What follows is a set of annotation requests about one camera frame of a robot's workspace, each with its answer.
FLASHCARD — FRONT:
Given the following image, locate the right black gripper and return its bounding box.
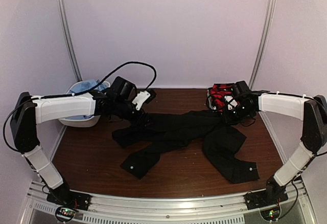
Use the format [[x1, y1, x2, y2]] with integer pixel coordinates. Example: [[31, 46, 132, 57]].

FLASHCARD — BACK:
[[222, 103, 254, 125]]

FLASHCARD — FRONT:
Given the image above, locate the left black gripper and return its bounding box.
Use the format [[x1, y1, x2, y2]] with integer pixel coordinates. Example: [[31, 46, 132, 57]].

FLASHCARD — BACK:
[[113, 98, 155, 129]]

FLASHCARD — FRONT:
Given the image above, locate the black long sleeve shirt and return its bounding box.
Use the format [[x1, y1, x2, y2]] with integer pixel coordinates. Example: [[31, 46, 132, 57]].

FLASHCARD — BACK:
[[112, 110, 260, 184]]

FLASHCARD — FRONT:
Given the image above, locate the red black plaid shirt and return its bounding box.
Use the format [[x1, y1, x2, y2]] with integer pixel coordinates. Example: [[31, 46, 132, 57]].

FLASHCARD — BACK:
[[208, 83, 239, 113]]

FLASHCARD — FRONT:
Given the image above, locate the white plastic basin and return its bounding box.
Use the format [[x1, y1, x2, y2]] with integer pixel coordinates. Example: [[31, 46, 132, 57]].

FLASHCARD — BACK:
[[59, 80, 112, 128]]

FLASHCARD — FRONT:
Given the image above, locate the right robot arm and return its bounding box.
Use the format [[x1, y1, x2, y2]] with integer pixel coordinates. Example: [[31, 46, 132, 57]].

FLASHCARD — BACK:
[[223, 81, 326, 205]]

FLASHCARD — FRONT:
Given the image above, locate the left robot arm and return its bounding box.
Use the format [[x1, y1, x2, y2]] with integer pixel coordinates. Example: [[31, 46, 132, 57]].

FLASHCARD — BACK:
[[9, 77, 156, 206]]

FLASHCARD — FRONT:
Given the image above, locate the light blue shirt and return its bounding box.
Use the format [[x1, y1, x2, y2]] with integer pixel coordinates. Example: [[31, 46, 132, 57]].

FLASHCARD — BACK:
[[66, 79, 110, 95]]

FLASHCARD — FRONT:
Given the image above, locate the right circuit board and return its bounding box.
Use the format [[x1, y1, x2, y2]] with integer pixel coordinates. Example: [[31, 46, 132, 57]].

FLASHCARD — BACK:
[[260, 208, 281, 221]]

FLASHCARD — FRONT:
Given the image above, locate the circuit board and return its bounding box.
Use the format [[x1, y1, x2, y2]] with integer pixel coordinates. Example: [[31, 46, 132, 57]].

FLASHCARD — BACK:
[[55, 207, 76, 222], [260, 208, 281, 221]]

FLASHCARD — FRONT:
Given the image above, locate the left circuit board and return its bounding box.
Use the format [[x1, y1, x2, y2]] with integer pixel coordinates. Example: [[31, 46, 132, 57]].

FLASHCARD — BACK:
[[55, 207, 76, 222]]

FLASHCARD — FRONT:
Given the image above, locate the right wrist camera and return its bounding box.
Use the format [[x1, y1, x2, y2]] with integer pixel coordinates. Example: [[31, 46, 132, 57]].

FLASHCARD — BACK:
[[224, 96, 238, 106]]

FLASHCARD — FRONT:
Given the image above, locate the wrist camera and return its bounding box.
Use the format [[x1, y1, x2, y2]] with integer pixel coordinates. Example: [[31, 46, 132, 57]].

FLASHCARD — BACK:
[[224, 96, 238, 106], [132, 89, 156, 110]]

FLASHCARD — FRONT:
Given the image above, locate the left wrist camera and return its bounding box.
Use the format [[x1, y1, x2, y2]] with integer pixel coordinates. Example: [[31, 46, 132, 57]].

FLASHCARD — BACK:
[[132, 89, 156, 110]]

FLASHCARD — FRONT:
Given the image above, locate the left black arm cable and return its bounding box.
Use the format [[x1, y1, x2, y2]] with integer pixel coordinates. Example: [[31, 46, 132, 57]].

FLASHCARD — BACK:
[[2, 61, 157, 153]]

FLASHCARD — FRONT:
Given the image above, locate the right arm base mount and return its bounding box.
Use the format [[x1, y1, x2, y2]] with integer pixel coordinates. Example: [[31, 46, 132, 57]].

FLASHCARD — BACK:
[[244, 177, 288, 210]]

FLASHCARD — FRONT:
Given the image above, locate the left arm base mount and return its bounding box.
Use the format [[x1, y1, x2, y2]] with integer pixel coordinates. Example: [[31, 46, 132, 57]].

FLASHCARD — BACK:
[[46, 181, 91, 211]]

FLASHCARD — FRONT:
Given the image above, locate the front aluminium rail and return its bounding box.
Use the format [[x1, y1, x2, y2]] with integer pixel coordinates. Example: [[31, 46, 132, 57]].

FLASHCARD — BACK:
[[18, 180, 318, 223]]

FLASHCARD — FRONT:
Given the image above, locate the right aluminium frame post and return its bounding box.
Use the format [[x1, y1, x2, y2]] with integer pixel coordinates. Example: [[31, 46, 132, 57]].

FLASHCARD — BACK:
[[249, 0, 277, 89]]

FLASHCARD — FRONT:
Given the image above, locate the aluminium frame post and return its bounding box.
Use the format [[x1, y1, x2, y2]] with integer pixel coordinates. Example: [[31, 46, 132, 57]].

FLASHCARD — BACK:
[[57, 0, 82, 82], [249, 0, 277, 89]]

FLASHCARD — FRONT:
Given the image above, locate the left aluminium frame post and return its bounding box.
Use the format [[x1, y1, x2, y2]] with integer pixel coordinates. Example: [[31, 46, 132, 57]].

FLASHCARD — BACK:
[[57, 0, 82, 82]]

